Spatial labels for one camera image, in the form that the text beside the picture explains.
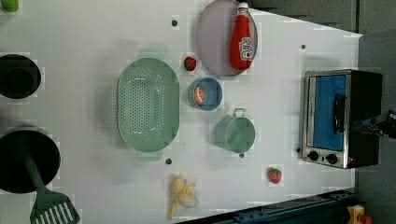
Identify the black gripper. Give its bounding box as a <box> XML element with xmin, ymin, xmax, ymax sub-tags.
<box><xmin>353</xmin><ymin>110</ymin><xmax>396</xmax><ymax>139</ymax></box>

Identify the yellow red toy figure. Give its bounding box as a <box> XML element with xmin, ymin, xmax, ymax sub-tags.
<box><xmin>347</xmin><ymin>204</ymin><xmax>373</xmax><ymax>224</ymax></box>

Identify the large red strawberry toy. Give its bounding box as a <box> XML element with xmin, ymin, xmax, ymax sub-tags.
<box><xmin>267</xmin><ymin>168</ymin><xmax>283</xmax><ymax>184</ymax></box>

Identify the red ketchup bottle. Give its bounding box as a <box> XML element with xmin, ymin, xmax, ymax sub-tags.
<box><xmin>230</xmin><ymin>2</ymin><xmax>254</xmax><ymax>70</ymax></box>

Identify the blue bowl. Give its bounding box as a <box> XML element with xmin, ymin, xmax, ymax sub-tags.
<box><xmin>187</xmin><ymin>77</ymin><xmax>222</xmax><ymax>111</ymax></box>

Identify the orange slice toy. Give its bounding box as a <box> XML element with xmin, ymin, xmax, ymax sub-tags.
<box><xmin>194</xmin><ymin>87</ymin><xmax>205</xmax><ymax>105</ymax></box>

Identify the grey round plate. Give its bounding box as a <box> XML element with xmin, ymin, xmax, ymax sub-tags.
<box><xmin>196</xmin><ymin>0</ymin><xmax>258</xmax><ymax>76</ymax></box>

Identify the small red strawberry toy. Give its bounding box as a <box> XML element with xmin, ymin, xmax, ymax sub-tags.
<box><xmin>183</xmin><ymin>57</ymin><xmax>197</xmax><ymax>71</ymax></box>

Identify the peeled banana toy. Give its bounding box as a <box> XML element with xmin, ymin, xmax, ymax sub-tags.
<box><xmin>168</xmin><ymin>176</ymin><xmax>199</xmax><ymax>219</ymax></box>

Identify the green oval colander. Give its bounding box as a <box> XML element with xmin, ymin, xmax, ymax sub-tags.
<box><xmin>117</xmin><ymin>49</ymin><xmax>180</xmax><ymax>161</ymax></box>

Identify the green slotted spatula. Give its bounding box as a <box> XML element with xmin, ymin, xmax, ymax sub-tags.
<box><xmin>19</xmin><ymin>147</ymin><xmax>80</xmax><ymax>224</ymax></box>

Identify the black cylindrical holder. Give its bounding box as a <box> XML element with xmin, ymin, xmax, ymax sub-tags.
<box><xmin>0</xmin><ymin>54</ymin><xmax>41</xmax><ymax>99</ymax></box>

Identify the black round pan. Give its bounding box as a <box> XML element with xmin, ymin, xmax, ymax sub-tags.
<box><xmin>0</xmin><ymin>130</ymin><xmax>61</xmax><ymax>194</ymax></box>

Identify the blue metal frame rail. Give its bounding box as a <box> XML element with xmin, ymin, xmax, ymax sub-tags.
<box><xmin>179</xmin><ymin>190</ymin><xmax>357</xmax><ymax>224</ymax></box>

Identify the green cup with handle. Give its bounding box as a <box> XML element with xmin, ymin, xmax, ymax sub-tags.
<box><xmin>215</xmin><ymin>108</ymin><xmax>256</xmax><ymax>154</ymax></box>

